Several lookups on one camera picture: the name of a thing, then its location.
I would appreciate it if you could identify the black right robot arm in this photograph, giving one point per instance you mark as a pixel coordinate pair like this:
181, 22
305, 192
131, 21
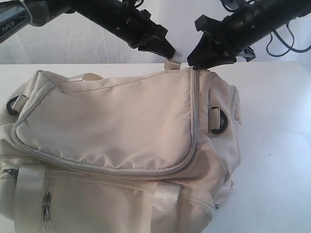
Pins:
283, 12

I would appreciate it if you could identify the white backdrop curtain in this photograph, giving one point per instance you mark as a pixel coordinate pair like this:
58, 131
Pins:
73, 39

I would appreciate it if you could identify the cream fabric duffel bag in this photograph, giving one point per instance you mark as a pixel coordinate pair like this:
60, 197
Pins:
148, 154

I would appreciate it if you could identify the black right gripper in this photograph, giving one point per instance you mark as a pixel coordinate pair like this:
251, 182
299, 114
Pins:
222, 41

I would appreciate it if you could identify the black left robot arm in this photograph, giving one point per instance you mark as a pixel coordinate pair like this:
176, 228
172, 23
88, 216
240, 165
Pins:
16, 14

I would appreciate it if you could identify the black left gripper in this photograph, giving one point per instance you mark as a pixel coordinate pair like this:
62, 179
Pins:
135, 27

